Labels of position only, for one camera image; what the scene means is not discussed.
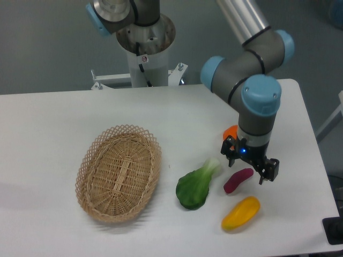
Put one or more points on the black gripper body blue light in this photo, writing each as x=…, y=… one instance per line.
x=255, y=156

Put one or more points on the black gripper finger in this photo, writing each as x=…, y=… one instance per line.
x=229, y=151
x=267, y=168

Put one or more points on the purple sweet potato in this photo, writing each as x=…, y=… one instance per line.
x=236, y=179

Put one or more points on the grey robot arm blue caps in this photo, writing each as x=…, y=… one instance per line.
x=245, y=83

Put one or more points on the orange tangerine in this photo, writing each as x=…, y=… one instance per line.
x=231, y=131

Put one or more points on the yellow mango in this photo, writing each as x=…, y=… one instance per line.
x=242, y=213

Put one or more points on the green bok choy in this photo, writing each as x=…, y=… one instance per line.
x=193, y=188

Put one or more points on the black device at table edge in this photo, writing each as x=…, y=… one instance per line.
x=333, y=230

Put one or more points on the oval wicker basket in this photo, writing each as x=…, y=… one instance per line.
x=119, y=174

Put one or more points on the white metal base frame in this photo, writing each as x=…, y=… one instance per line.
x=175, y=78

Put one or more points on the white frame at right edge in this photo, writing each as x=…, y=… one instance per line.
x=331, y=122

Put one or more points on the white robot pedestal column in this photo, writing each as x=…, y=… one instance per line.
x=147, y=51

